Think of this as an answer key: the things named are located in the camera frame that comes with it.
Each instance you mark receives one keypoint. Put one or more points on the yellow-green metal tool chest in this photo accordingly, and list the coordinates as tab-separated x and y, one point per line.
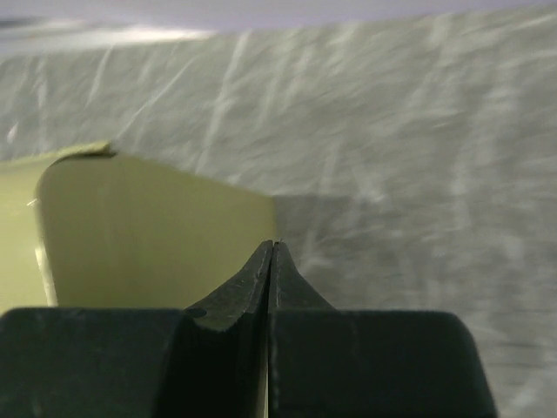
95	228

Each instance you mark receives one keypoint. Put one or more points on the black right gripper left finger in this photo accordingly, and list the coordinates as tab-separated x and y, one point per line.
207	360

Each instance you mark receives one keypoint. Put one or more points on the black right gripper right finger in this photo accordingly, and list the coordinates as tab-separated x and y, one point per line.
327	362

